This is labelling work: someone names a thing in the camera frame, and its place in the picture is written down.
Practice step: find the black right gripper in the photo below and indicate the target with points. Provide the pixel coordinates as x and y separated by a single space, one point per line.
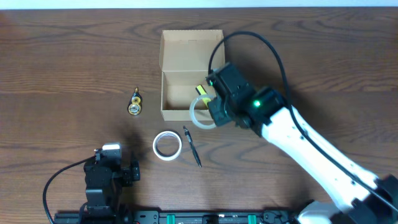
218 118

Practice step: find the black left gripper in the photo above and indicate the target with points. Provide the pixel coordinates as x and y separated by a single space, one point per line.
132 173

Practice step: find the white tape roll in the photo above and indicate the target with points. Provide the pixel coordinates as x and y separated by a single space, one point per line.
167 145

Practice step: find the yellow highlighter marker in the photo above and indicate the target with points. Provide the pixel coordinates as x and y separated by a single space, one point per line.
201 91

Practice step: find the clear tape roll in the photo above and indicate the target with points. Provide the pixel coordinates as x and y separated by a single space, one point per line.
192 113

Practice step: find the black yellow correction tape dispenser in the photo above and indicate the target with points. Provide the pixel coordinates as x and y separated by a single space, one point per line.
135 104

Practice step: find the black pen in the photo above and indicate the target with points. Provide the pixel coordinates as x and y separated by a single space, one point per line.
194 151

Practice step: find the brown cardboard box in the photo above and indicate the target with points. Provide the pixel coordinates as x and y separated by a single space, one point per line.
184 59

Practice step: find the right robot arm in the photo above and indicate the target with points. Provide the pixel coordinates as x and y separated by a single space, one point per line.
358 195

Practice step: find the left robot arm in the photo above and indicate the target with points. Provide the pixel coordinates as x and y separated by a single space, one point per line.
105 179

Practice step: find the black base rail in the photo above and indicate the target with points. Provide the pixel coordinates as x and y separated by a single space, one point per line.
155 217

